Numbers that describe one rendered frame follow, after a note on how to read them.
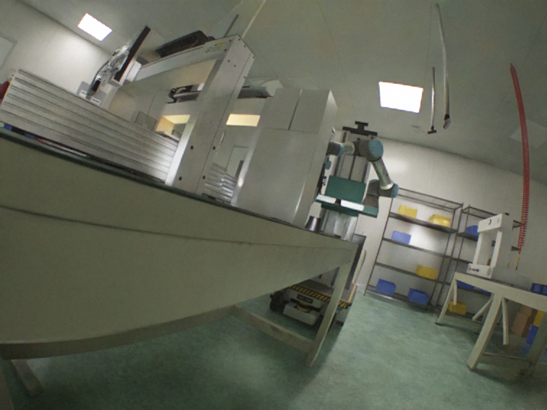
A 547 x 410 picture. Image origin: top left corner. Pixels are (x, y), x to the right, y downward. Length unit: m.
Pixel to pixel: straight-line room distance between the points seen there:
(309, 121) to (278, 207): 0.30
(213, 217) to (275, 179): 0.59
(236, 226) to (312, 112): 0.65
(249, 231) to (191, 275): 0.07
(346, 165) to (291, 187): 1.52
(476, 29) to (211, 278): 2.58
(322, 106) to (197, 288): 0.71
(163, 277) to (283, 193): 0.60
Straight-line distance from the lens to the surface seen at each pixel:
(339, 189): 2.06
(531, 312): 4.81
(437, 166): 4.61
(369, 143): 1.58
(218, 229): 0.18
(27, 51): 5.12
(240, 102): 1.07
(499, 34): 2.64
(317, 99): 0.83
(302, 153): 0.74
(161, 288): 0.16
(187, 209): 0.15
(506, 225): 2.73
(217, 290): 0.21
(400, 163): 4.51
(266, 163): 0.78
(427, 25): 2.55
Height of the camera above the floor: 0.75
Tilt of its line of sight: 3 degrees up
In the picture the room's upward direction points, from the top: 17 degrees clockwise
